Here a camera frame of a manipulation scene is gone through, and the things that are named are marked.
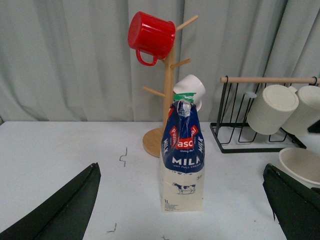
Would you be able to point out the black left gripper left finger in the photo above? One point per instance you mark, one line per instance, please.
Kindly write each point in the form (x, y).
(63, 216)

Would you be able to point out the cream ribbed mug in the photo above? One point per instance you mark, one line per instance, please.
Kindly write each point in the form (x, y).
(307, 113)
(272, 108)

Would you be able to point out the blue white milk carton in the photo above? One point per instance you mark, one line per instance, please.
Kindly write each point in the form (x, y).
(182, 157)

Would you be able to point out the cream ribbed mug right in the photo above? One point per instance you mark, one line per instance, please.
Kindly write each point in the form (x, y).
(307, 113)

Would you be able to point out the wooden mug tree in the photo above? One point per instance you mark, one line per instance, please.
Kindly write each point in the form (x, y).
(152, 139)

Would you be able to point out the cream ribbed mug left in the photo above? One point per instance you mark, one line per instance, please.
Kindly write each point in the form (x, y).
(272, 108)

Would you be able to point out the white enamel mug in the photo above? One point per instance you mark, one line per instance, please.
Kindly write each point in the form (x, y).
(191, 84)

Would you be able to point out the black wire cup rack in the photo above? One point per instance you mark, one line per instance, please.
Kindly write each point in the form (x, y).
(231, 130)

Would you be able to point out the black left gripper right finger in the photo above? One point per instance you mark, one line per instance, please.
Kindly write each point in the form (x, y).
(294, 205)

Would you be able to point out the red enamel mug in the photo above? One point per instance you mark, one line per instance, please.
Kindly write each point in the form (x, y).
(152, 38)

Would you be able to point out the cream mug black handle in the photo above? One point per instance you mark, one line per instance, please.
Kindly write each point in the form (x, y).
(301, 164)

